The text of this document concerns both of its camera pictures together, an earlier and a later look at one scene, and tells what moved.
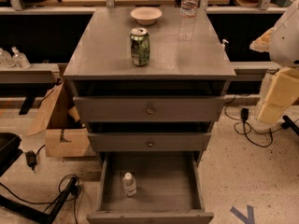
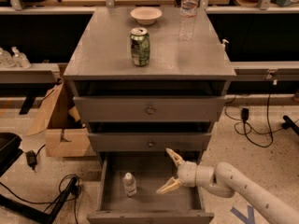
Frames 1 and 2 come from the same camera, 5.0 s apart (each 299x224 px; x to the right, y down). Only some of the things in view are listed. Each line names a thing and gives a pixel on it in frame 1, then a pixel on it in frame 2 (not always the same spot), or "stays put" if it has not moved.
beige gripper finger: x=283 y=91 to x=186 y=174
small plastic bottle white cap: x=130 y=185 stays put
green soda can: x=140 y=47 stays put
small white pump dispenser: x=223 y=44 stays put
